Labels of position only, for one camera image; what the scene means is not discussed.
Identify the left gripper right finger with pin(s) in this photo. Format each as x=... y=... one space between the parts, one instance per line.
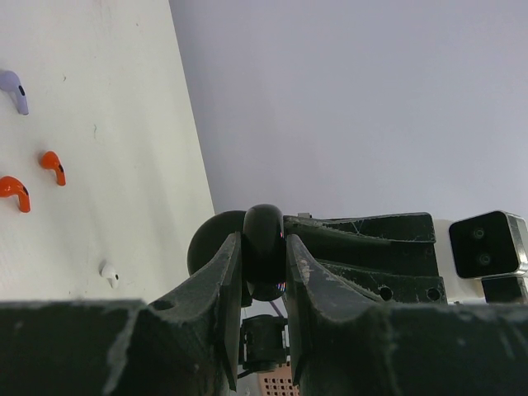
x=340 y=338

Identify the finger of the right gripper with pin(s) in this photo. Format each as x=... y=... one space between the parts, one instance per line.
x=386 y=257

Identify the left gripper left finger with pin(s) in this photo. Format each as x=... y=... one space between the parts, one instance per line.
x=187 y=341

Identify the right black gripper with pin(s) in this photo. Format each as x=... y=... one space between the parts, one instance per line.
x=262 y=343

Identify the black earbud charging case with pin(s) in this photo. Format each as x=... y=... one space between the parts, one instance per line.
x=263 y=247

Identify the purple earbud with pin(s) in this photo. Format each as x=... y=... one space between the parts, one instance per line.
x=11 y=83

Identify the white earbud right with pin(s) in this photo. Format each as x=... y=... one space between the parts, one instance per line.
x=109 y=273

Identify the red earbud right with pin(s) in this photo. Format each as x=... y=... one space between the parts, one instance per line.
x=50 y=161

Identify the red earbud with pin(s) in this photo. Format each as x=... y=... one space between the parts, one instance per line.
x=50 y=161
x=10 y=186

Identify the red earbud left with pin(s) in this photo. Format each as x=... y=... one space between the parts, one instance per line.
x=10 y=186

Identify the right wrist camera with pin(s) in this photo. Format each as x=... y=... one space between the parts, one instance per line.
x=483 y=259

